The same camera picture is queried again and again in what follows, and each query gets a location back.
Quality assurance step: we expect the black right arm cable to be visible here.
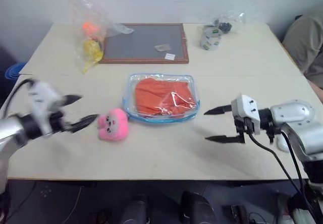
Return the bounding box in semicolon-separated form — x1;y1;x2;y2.
246;130;321;224

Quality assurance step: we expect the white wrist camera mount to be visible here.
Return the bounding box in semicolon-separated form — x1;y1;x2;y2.
231;94;261;135
28;81;65;137

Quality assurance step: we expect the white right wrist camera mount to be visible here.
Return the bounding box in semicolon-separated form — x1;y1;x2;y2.
231;94;261;135

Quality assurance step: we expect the white rounded object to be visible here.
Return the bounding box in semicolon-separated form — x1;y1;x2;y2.
276;134;291;152

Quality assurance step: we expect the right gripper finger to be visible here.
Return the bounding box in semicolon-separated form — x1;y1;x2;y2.
203;104;232;116
204;134;239;144

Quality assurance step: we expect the person in beige clothing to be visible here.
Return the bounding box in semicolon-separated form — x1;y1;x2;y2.
282;14;323;90

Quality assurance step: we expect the blue plastic bowl stack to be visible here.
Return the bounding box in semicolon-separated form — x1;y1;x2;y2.
5;62;27;80

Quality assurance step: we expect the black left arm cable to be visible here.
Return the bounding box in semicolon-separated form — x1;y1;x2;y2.
0;78;36;116

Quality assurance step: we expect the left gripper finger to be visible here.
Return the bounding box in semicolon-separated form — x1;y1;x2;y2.
62;94;83;106
68;114;98;134

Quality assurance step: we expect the yellow toy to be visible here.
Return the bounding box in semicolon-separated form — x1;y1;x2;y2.
82;39;104;63

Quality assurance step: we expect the small clear plastic packet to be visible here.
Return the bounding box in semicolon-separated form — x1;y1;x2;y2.
154;43;172;52

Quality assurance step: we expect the clear plastic zipper pouch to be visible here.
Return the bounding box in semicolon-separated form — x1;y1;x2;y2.
122;74;202;124

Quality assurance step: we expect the pink plush toy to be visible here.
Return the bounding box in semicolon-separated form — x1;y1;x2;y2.
97;107;130;142

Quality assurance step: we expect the clear bag of black parts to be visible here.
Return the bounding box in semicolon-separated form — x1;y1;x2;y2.
211;12;247;35

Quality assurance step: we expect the orange toy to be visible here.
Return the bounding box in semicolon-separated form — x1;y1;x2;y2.
82;22;99;37

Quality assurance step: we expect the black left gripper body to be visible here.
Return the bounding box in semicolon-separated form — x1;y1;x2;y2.
49;110;74;134

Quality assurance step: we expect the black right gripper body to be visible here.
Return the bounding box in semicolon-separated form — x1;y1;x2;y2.
233;115;256;144

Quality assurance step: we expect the large clear plastic bag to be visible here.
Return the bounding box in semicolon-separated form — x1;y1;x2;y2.
67;0;134;75

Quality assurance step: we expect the wood framed chalkboard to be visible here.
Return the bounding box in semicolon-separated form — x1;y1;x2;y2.
98;23;189;65

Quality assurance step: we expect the silver tape roll green label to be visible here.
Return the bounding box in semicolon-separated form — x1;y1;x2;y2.
203;25;224;37
200;34;222;50

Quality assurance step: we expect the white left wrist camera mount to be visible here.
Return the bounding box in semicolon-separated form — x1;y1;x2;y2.
28;81;65;137

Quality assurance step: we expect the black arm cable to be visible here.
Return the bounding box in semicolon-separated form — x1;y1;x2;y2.
246;130;321;224
0;78;36;116

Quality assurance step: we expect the orange cloth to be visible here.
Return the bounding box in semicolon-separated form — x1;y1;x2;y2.
134;79;197;119

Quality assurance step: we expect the dark rounded shape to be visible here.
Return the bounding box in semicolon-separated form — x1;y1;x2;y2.
121;194;148;224
181;191;215;224

